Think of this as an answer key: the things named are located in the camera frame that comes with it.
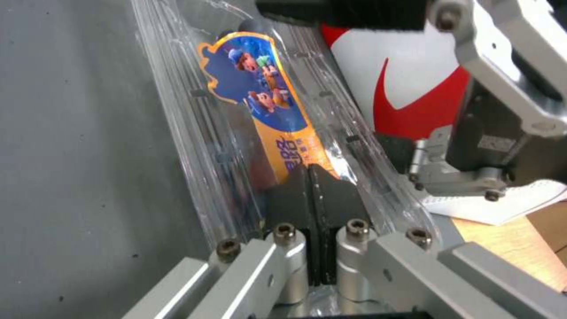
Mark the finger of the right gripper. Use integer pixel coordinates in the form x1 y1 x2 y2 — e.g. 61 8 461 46
256 0 567 137
376 126 516 202

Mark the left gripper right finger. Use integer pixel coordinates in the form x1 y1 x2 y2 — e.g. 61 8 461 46
309 165 567 319

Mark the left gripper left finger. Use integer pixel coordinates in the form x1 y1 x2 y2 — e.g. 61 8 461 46
119 164 317 319

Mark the clear plastic takeout container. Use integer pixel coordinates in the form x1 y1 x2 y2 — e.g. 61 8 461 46
128 0 440 255

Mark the white red takeout bag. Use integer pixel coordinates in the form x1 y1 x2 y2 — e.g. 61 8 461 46
321 23 473 140

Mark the white paper receipt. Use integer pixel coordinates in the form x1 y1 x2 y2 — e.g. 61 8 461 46
423 179 567 227

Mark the cartoon print snack packet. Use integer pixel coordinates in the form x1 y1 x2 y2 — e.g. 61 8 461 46
197 31 355 187

